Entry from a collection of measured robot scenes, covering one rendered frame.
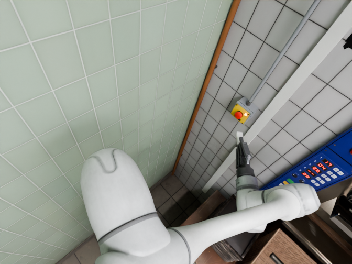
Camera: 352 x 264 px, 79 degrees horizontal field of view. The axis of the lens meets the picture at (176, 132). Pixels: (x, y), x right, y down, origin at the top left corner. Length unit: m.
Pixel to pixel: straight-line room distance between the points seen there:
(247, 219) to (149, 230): 0.32
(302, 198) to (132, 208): 0.57
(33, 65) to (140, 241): 0.46
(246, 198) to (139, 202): 0.53
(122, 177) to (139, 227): 0.10
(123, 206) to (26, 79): 0.39
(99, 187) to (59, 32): 0.37
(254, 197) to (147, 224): 0.53
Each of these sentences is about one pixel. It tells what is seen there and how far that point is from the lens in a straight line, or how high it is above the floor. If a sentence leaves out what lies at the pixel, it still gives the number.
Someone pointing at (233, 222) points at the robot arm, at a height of 1.68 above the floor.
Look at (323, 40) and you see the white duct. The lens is 0.94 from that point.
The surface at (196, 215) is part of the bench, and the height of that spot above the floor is 0.58.
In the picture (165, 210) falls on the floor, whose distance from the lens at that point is 2.35.
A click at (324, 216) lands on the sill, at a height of 1.18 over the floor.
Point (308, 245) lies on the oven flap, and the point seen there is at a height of 0.95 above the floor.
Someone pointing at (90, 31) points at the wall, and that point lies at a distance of 0.64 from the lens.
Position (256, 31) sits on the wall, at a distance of 1.05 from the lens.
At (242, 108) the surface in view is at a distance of 1.14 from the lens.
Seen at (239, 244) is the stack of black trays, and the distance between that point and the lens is 1.54.
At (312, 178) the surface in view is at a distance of 1.25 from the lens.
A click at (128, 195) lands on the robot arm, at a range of 0.46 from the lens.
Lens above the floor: 2.27
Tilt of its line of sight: 55 degrees down
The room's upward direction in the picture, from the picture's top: 16 degrees clockwise
